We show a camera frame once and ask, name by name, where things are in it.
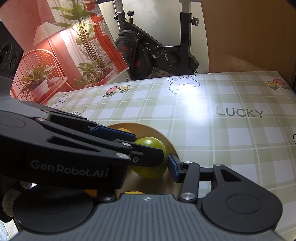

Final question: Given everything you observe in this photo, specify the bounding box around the green lime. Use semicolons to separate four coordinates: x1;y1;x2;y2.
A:
132;137;168;179

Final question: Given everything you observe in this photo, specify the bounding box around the large yellow lemon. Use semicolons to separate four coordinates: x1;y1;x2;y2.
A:
124;191;145;195
117;128;133;133

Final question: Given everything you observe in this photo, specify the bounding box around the bright orange mandarin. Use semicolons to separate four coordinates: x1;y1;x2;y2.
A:
84;189;97;197

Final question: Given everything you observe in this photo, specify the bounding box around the grey gloved hand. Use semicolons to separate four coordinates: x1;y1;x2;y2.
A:
0;180;34;222

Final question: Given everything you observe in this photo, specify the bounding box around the printed red room backdrop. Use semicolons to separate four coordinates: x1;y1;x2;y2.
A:
1;1;128;104

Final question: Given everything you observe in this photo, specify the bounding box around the beige round plate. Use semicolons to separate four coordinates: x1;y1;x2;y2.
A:
98;123;180;196

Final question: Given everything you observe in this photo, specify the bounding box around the plaid bunny tablecloth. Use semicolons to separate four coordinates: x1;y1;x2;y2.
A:
48;71;295;240

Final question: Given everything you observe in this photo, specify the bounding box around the black exercise bike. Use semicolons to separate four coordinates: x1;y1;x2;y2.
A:
96;0;200;80

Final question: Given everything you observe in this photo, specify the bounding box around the brown wooden board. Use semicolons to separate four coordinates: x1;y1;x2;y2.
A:
201;1;295;85

